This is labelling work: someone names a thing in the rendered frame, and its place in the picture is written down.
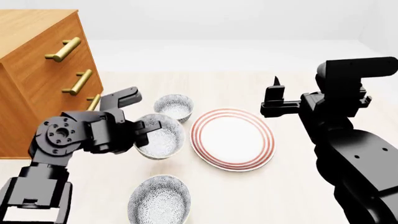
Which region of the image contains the white plate with red rings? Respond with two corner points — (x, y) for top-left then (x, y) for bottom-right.
(189, 107), (276, 172)

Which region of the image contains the black right gripper camera box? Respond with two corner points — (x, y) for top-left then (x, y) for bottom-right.
(315, 56), (398, 94)

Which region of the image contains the brass drawer handle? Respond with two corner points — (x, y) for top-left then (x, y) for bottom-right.
(61, 68), (94, 96)
(44, 36), (82, 63)
(86, 93), (102, 112)

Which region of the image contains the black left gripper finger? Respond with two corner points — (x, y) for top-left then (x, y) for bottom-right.
(134, 132), (150, 147)
(134, 121), (163, 135)

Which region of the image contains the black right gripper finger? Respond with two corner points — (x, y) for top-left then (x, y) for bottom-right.
(267, 75), (285, 102)
(260, 99), (302, 118)

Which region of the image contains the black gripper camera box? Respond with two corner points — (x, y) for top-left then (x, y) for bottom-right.
(99, 86), (143, 113)
(315, 56), (398, 94)

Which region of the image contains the small patterned grey bowl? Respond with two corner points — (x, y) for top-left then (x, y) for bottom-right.
(153, 93), (195, 124)

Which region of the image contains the black left gripper camera box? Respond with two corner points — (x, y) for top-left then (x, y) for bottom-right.
(99, 86), (143, 113)

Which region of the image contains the wooden drawer cabinet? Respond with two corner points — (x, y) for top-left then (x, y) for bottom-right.
(0, 9), (104, 161)

